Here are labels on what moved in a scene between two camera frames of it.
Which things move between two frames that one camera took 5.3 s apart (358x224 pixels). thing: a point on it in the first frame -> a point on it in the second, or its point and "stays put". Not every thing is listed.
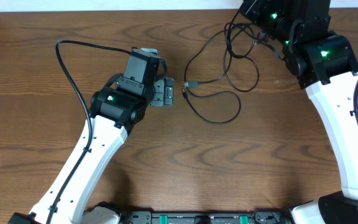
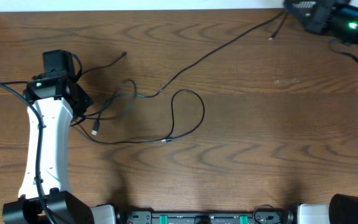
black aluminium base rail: [261, 216] stays put
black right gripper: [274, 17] -> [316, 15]
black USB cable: [196, 83] -> [166, 139]
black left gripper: [155, 101] -> [84, 101]
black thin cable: [201, 116] -> [187, 67]
